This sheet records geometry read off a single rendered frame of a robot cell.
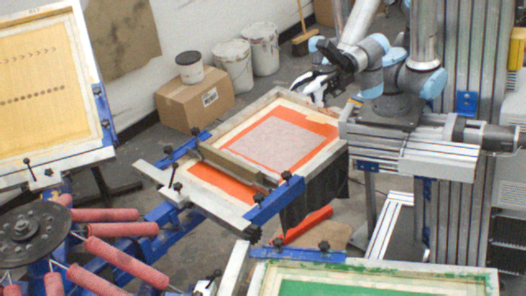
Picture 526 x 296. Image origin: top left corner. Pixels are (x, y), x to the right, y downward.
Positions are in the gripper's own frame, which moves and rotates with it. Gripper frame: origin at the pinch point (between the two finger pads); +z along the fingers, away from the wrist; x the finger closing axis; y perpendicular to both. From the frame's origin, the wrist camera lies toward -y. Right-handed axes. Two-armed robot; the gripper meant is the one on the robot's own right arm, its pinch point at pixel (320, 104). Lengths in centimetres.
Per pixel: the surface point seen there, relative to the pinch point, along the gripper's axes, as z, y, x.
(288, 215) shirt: 22, 20, -49
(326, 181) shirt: 18.5, 22.5, -25.4
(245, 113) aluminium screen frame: -0.7, -25.5, -25.0
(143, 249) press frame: -3, 8, -111
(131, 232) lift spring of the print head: -14, 9, -113
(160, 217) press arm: -6, 3, -98
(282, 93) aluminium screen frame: -0.4, -22.6, -1.8
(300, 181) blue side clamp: -2, 30, -49
